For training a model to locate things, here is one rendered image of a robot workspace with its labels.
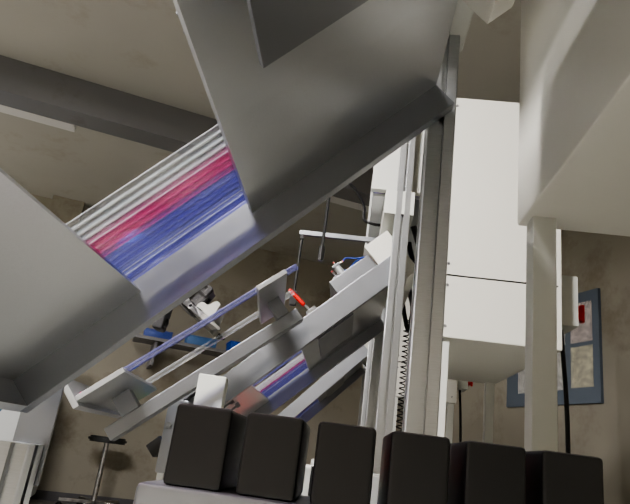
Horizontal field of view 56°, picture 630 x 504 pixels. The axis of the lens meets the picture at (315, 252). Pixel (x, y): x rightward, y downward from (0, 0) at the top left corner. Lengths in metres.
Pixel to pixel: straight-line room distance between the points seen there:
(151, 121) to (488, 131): 2.85
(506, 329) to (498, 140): 0.55
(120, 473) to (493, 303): 5.08
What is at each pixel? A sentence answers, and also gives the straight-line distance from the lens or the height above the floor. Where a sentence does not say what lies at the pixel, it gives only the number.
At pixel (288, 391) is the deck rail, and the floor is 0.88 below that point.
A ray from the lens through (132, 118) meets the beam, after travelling 4.23.
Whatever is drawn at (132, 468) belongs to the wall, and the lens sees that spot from 6.27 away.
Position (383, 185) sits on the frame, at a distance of 1.66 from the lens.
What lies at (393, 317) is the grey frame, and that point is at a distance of 1.52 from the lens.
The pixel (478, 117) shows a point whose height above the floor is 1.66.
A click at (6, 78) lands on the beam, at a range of 4.35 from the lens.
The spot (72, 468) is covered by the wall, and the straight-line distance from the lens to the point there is 6.26.
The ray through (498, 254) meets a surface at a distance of 1.65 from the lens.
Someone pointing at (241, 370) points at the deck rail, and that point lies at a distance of 1.54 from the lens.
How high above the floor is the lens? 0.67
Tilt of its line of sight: 19 degrees up
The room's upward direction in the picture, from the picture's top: 8 degrees clockwise
